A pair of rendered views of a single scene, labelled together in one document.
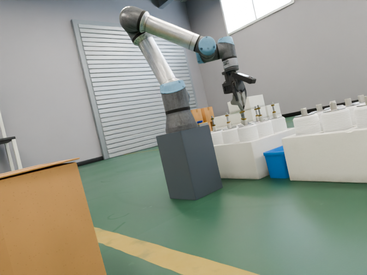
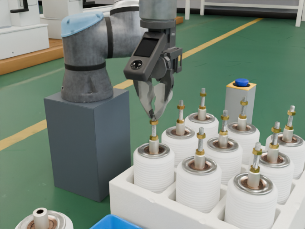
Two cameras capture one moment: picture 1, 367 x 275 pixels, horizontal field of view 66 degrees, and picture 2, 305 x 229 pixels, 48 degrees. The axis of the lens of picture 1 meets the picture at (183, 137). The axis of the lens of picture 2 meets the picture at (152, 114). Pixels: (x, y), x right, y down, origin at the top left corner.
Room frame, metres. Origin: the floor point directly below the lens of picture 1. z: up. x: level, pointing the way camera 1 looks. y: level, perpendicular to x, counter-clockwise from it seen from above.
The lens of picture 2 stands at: (1.14, -0.98, 0.63)
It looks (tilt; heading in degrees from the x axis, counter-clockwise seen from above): 22 degrees down; 70
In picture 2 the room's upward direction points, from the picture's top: straight up
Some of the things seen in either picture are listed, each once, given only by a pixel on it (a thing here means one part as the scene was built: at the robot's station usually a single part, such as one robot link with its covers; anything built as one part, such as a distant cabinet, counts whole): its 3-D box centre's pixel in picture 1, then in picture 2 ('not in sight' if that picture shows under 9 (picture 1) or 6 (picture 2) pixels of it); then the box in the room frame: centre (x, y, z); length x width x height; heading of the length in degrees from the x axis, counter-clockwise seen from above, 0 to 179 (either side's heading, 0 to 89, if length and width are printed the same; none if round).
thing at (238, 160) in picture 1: (250, 153); (217, 201); (1.55, -0.35, 0.09); 0.39 x 0.39 x 0.18; 35
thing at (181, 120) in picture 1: (179, 119); (86, 77); (1.30, 0.00, 0.35); 0.15 x 0.15 x 0.10
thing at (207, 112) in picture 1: (204, 115); not in sight; (5.71, -0.51, 0.45); 0.30 x 0.24 x 0.30; 39
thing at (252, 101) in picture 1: (246, 103); not in sight; (4.32, -1.05, 0.45); 0.39 x 0.39 x 0.18; 42
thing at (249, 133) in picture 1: (249, 143); (154, 183); (1.39, -0.32, 0.16); 0.10 x 0.10 x 0.18
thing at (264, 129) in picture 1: (265, 138); (197, 201); (1.46, -0.41, 0.16); 0.10 x 0.10 x 0.18
